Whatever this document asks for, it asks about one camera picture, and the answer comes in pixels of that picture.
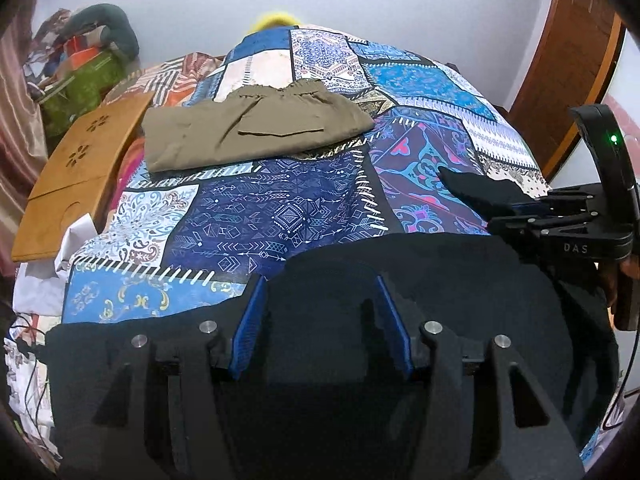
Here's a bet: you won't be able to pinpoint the yellow fuzzy item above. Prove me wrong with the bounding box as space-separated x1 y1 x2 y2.
251 12 302 32

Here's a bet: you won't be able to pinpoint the pink striped curtain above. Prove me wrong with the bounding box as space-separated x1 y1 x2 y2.
0 7 51 281

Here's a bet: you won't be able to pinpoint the orange striped printed sheet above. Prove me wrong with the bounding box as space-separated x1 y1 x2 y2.
106 52 227 109

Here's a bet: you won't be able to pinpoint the person's right hand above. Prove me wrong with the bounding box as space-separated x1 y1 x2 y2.
596 260 621 310

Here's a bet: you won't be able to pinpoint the black cable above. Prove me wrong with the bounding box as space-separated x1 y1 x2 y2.
600 329 640 432

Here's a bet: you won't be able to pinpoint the black pants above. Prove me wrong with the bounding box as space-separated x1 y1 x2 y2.
44 166 621 480

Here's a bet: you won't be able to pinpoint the thin dark cables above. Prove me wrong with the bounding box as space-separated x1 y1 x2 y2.
0 310 53 413

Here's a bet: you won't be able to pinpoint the dark teal garment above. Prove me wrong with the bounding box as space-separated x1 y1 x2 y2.
64 4 141 61

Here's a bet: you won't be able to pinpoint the green printed cloth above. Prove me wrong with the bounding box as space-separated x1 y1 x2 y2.
40 52 127 137

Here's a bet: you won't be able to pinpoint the white crumpled cloth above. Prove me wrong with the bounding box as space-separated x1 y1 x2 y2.
12 214 97 317

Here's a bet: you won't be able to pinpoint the wooden lap table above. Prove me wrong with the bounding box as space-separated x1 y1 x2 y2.
11 94 153 263

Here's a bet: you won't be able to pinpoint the brown wooden door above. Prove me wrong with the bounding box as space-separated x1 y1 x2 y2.
507 0 627 182

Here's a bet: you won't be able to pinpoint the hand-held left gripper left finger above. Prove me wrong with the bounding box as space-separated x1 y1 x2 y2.
60 276 268 480

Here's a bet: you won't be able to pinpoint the blue patchwork printed blanket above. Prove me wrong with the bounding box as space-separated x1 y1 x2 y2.
60 25 553 328

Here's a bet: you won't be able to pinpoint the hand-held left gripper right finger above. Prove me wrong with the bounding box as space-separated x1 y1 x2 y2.
375 275 588 480

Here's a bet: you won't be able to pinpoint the orange box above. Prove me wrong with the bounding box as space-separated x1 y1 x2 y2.
62 35 109 70

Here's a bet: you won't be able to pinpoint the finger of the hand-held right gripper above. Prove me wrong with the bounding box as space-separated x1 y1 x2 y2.
509 185 598 215
486 211 596 251

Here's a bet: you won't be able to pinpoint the olive green folded pants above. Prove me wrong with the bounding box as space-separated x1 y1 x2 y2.
142 79 376 174

